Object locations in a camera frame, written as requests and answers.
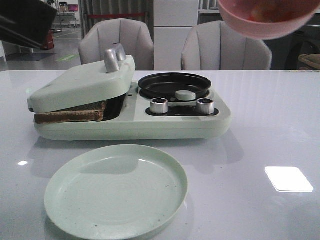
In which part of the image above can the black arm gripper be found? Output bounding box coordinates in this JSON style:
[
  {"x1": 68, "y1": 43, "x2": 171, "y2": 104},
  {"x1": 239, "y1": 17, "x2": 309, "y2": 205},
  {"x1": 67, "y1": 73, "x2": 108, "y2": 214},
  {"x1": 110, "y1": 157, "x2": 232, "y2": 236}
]
[{"x1": 0, "y1": 0, "x2": 57, "y2": 49}]

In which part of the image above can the breakfast maker hinged lid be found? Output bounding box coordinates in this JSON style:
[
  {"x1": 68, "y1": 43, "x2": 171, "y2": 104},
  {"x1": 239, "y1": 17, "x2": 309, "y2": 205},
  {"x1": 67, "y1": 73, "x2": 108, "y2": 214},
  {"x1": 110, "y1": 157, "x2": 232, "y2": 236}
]
[{"x1": 27, "y1": 55, "x2": 136, "y2": 114}]

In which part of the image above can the white bread slice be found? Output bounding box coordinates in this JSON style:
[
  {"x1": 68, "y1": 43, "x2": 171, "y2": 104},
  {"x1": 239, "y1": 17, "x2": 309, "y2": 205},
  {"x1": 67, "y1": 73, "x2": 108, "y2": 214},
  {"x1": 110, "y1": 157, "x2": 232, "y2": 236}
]
[{"x1": 34, "y1": 100, "x2": 108, "y2": 124}]

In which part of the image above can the pink bowl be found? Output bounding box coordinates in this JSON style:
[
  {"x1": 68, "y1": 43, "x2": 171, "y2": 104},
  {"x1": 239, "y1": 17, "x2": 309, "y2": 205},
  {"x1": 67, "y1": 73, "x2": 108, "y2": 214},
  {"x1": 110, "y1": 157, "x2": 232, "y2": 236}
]
[{"x1": 217, "y1": 0, "x2": 320, "y2": 40}]

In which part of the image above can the mint green breakfast maker base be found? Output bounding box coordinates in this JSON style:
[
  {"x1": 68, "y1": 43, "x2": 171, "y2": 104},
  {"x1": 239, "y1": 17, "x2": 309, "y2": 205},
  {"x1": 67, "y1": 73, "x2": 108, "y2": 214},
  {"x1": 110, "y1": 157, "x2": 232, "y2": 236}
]
[{"x1": 34, "y1": 81, "x2": 232, "y2": 141}]

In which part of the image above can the left grey upholstered chair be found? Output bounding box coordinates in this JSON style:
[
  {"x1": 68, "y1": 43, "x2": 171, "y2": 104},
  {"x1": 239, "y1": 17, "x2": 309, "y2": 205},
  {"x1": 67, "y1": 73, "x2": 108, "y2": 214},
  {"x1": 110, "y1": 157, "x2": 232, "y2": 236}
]
[{"x1": 78, "y1": 18, "x2": 154, "y2": 71}]

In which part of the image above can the grey upholstered chair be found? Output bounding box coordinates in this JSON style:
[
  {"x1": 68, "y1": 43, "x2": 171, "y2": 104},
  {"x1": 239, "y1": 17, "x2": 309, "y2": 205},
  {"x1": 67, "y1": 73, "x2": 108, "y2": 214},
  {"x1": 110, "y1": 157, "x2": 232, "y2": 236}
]
[
  {"x1": 181, "y1": 21, "x2": 272, "y2": 71},
  {"x1": 78, "y1": 18, "x2": 154, "y2": 71}
]

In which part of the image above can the white cabinet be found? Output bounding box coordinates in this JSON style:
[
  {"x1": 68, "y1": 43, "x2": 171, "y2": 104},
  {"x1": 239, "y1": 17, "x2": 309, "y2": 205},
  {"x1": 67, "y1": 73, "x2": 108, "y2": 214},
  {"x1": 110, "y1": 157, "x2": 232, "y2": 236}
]
[{"x1": 153, "y1": 0, "x2": 199, "y2": 71}]

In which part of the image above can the black round frying pan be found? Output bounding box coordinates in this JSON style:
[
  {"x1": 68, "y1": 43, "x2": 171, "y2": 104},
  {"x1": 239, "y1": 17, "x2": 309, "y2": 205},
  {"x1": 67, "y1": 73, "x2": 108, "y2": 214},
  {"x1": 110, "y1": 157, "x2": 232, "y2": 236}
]
[{"x1": 138, "y1": 72, "x2": 212, "y2": 102}]

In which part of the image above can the left silver control knob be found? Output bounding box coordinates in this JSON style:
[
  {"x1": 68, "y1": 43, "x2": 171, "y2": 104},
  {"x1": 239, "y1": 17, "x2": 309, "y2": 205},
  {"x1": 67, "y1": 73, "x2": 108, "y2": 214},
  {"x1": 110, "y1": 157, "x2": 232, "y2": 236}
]
[{"x1": 149, "y1": 97, "x2": 169, "y2": 115}]

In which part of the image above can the silver control knob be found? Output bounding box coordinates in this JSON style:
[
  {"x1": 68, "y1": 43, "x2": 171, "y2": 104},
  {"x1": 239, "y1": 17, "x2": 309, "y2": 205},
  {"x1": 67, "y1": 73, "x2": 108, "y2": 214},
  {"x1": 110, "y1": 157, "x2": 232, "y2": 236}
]
[
  {"x1": 149, "y1": 97, "x2": 169, "y2": 115},
  {"x1": 195, "y1": 98, "x2": 215, "y2": 115}
]

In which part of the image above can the right grey upholstered chair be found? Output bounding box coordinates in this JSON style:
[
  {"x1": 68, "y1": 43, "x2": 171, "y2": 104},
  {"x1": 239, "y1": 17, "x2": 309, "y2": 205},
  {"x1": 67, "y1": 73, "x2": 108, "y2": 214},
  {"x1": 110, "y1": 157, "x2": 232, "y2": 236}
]
[{"x1": 181, "y1": 21, "x2": 272, "y2": 71}]

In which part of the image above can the mint green round plate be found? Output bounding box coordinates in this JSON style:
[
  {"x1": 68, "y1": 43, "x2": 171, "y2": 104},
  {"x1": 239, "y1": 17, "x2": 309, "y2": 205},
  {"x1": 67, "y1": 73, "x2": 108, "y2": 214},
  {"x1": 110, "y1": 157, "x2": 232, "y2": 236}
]
[{"x1": 44, "y1": 144, "x2": 188, "y2": 240}]

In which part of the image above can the right silver control knob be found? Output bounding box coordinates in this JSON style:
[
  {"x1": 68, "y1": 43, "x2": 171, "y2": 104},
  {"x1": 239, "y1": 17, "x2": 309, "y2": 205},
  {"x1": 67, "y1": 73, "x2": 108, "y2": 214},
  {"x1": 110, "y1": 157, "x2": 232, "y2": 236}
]
[{"x1": 195, "y1": 98, "x2": 215, "y2": 115}]

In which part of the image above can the dark counter with white top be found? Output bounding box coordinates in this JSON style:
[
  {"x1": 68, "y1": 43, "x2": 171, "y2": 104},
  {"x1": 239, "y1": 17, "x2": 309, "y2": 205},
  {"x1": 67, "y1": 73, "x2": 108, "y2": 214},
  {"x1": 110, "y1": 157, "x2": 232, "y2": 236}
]
[{"x1": 198, "y1": 9, "x2": 320, "y2": 71}]

